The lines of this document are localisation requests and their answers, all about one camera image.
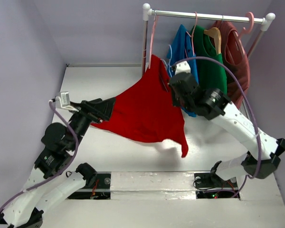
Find green t-shirt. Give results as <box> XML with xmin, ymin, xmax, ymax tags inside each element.
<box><xmin>193</xmin><ymin>25</ymin><xmax>228</xmax><ymax>94</ymax></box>

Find blue t-shirt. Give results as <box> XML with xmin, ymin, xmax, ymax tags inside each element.
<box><xmin>171</xmin><ymin>24</ymin><xmax>199</xmax><ymax>117</ymax></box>

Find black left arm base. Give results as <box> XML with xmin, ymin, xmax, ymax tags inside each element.
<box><xmin>67</xmin><ymin>172</ymin><xmax>111</xmax><ymax>200</ymax></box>

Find thin pink wire hanger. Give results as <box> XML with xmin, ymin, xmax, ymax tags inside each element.
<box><xmin>190</xmin><ymin>11</ymin><xmax>198</xmax><ymax>55</ymax></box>

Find white and chrome clothes rack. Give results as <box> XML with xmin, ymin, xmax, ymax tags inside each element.
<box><xmin>141</xmin><ymin>3</ymin><xmax>276</xmax><ymax>74</ymax></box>

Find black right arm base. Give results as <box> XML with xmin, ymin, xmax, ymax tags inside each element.
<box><xmin>192</xmin><ymin>161</ymin><xmax>240</xmax><ymax>199</ymax></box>

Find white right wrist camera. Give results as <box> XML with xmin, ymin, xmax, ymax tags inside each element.
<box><xmin>172</xmin><ymin>61</ymin><xmax>191</xmax><ymax>75</ymax></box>

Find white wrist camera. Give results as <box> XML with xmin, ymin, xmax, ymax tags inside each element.
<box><xmin>172</xmin><ymin>61</ymin><xmax>191</xmax><ymax>75</ymax></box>
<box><xmin>50</xmin><ymin>92</ymin><xmax>78</xmax><ymax>112</ymax></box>

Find thick pink plastic hanger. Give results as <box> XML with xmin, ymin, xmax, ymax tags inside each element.
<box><xmin>238</xmin><ymin>11</ymin><xmax>254</xmax><ymax>39</ymax></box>

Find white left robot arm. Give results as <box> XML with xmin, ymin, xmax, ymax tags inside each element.
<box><xmin>0</xmin><ymin>95</ymin><xmax>116</xmax><ymax>228</ymax></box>

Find wooden hanger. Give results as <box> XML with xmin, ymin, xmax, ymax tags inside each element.
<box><xmin>203</xmin><ymin>27</ymin><xmax>221</xmax><ymax>55</ymax></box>

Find light blue wire hanger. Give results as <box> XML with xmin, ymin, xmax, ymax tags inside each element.
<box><xmin>161</xmin><ymin>45</ymin><xmax>172</xmax><ymax>77</ymax></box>

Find dusty red t-shirt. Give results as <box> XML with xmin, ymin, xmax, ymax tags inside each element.
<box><xmin>212</xmin><ymin>20</ymin><xmax>250</xmax><ymax>108</ymax></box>

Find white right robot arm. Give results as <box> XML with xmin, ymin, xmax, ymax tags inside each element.
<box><xmin>169</xmin><ymin>72</ymin><xmax>285</xmax><ymax>186</ymax></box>

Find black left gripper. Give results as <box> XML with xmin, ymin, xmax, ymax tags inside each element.
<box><xmin>70</xmin><ymin>97</ymin><xmax>117</xmax><ymax>150</ymax></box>

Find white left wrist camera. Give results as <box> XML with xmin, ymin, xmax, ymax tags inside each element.
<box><xmin>50</xmin><ymin>92</ymin><xmax>78</xmax><ymax>112</ymax></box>

